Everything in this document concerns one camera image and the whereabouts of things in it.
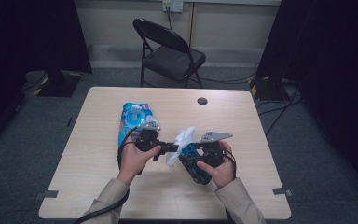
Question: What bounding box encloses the person's left hand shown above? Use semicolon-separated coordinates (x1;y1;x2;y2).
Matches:
117;141;162;186

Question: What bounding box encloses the black floor cable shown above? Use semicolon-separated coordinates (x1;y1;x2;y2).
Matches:
256;85;304;138
195;62;259;85

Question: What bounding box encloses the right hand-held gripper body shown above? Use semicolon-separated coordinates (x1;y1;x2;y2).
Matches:
200;131;233;168

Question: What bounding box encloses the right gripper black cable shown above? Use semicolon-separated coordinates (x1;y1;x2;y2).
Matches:
223;149;238;180

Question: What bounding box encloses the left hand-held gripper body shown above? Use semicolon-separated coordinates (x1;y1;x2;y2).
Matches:
135;120;162;153

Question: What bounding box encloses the dark curtain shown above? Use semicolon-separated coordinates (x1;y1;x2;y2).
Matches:
0;0;92;157
255;0;358;200

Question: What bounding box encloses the black stand base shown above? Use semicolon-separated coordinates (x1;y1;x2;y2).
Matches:
36;69;82;98
249;76;290;101

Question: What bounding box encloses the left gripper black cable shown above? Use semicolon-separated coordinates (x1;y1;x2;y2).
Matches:
73;125;144;224

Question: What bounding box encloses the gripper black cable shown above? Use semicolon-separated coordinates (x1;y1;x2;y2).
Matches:
73;125;144;224
223;149;238;180

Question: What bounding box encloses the grey tape strip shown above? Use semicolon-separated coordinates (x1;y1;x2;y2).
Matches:
34;189;60;201
272;187;293;198

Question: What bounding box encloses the blue toy car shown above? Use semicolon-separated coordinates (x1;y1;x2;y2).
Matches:
180;142;213;186

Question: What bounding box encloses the beige wall conduit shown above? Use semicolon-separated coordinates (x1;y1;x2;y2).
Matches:
187;2;198;48

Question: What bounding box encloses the blue wet wipes pack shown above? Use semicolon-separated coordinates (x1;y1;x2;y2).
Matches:
117;102;161;150

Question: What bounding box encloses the white wall socket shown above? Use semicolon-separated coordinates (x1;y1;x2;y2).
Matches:
162;0;185;13

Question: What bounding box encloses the black folding chair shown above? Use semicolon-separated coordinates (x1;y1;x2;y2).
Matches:
132;18;207;89

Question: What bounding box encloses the person's right hand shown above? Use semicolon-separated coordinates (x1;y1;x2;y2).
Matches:
197;141;236;190

